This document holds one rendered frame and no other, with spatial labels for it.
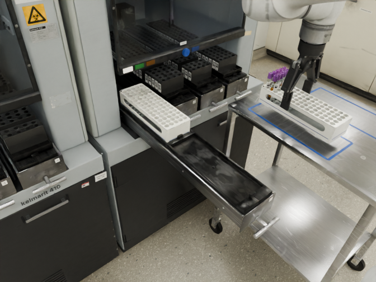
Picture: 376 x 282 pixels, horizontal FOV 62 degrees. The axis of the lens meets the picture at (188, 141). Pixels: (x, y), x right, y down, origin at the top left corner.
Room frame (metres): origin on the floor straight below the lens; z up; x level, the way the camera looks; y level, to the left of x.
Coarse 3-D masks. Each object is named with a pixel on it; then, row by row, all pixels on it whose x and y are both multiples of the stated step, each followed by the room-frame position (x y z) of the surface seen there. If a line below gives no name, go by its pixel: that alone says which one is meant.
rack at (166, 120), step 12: (120, 96) 0.99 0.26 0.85; (132, 96) 0.97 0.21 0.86; (144, 96) 0.97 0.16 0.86; (156, 96) 0.98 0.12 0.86; (132, 108) 0.97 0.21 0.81; (144, 108) 0.91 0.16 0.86; (156, 108) 0.90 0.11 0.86; (168, 108) 0.90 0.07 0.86; (144, 120) 0.87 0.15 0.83; (156, 120) 0.83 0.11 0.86; (168, 120) 0.83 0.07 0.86; (180, 120) 0.84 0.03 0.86; (156, 132) 0.82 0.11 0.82; (168, 132) 0.78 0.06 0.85; (180, 132) 0.81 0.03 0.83
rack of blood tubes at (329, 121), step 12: (264, 84) 0.99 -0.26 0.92; (264, 96) 0.96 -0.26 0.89; (276, 96) 0.93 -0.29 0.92; (300, 96) 0.93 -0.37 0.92; (312, 96) 0.93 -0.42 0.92; (276, 108) 0.92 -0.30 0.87; (300, 108) 0.85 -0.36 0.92; (312, 108) 0.86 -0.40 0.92; (324, 108) 0.86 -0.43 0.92; (336, 108) 0.86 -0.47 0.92; (300, 120) 0.84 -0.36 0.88; (312, 120) 0.87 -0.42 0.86; (324, 120) 0.79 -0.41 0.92; (336, 120) 0.80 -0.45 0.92; (348, 120) 0.80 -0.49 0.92; (312, 132) 0.80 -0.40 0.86; (324, 132) 0.78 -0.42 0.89; (336, 132) 0.77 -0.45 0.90
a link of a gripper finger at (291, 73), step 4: (292, 60) 0.89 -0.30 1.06; (292, 64) 0.89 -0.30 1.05; (296, 64) 0.88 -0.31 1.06; (292, 68) 0.89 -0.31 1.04; (296, 68) 0.87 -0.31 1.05; (288, 72) 0.89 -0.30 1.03; (292, 72) 0.88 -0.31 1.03; (296, 72) 0.88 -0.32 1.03; (288, 76) 0.88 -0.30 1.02; (292, 76) 0.87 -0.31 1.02; (284, 80) 0.88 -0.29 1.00; (288, 80) 0.88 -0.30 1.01; (292, 80) 0.87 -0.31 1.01; (284, 84) 0.88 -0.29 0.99; (288, 84) 0.87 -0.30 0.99; (288, 88) 0.86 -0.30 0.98
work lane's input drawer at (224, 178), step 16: (128, 112) 0.94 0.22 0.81; (144, 128) 0.86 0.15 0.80; (160, 144) 0.78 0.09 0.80; (176, 144) 0.78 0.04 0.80; (192, 144) 0.79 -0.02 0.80; (208, 144) 0.78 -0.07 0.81; (176, 160) 0.71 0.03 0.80; (192, 160) 0.71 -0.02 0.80; (208, 160) 0.71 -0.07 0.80; (224, 160) 0.72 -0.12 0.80; (192, 176) 0.65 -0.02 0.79; (208, 176) 0.65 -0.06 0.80; (224, 176) 0.65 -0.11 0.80; (240, 176) 0.65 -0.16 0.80; (208, 192) 0.60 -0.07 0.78; (224, 192) 0.57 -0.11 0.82; (240, 192) 0.59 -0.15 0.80; (256, 192) 0.58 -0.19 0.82; (272, 192) 0.59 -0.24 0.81; (224, 208) 0.55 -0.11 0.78; (240, 208) 0.53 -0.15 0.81; (256, 208) 0.54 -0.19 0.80; (240, 224) 0.50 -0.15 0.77; (272, 224) 0.53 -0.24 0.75
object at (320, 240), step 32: (256, 96) 1.08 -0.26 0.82; (320, 96) 1.10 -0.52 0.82; (288, 128) 0.88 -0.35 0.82; (352, 128) 0.89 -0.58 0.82; (320, 160) 0.72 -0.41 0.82; (352, 160) 0.73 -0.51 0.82; (288, 192) 1.06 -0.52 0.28; (256, 224) 0.86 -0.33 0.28; (288, 224) 0.87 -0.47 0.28; (320, 224) 0.88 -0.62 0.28; (352, 224) 0.89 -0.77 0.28; (288, 256) 0.71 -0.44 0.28; (320, 256) 0.72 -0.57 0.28; (352, 256) 0.85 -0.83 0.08
